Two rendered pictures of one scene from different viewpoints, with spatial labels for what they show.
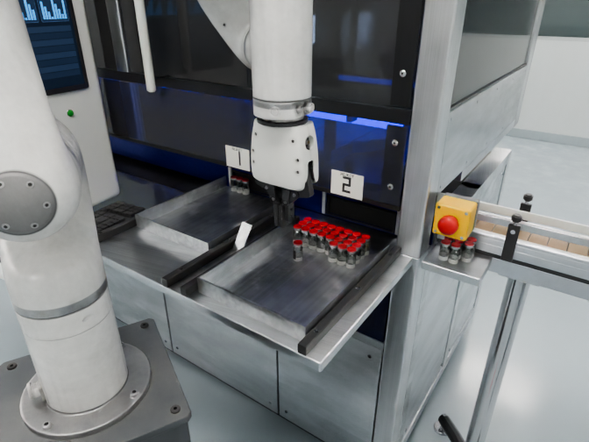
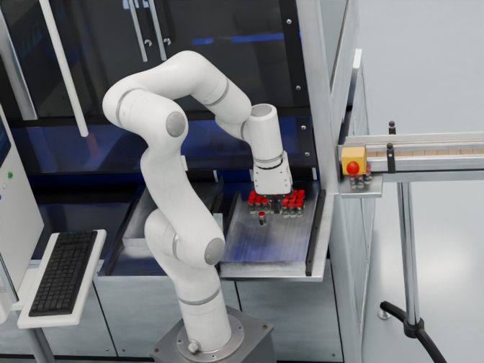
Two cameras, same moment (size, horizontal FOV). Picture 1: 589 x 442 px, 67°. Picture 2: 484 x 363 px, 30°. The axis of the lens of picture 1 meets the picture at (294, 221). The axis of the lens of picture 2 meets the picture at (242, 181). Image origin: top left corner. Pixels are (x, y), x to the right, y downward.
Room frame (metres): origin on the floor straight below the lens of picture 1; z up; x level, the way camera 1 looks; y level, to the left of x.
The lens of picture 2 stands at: (-1.28, 0.74, 2.63)
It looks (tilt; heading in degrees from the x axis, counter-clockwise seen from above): 35 degrees down; 342
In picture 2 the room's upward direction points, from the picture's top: 11 degrees counter-clockwise
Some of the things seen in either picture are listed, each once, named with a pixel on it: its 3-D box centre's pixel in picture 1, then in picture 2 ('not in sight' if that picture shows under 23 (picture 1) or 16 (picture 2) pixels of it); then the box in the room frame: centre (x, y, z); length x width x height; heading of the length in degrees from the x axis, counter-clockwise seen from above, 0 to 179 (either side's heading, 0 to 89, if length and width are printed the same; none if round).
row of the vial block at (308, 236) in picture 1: (325, 243); (276, 206); (0.90, -0.07, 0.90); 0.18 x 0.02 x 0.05; 55
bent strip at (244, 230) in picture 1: (227, 245); (214, 234); (0.88, 0.15, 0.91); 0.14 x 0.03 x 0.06; 144
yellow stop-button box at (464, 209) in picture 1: (455, 217); (353, 159); (0.85, -0.34, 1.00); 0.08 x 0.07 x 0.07; 145
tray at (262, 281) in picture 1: (298, 267); (271, 230); (0.81, -0.01, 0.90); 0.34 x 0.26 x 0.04; 145
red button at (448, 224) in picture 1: (449, 224); (353, 167); (0.82, -0.32, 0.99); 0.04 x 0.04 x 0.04; 55
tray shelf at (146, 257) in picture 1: (250, 246); (222, 228); (0.94, 0.11, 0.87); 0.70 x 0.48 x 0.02; 55
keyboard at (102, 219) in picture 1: (81, 231); (64, 270); (1.12, 0.61, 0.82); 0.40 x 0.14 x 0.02; 151
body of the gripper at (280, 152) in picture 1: (282, 148); (271, 174); (0.65, 0.02, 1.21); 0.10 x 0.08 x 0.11; 55
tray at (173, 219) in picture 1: (218, 210); (174, 209); (1.09, 0.21, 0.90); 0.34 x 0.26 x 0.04; 145
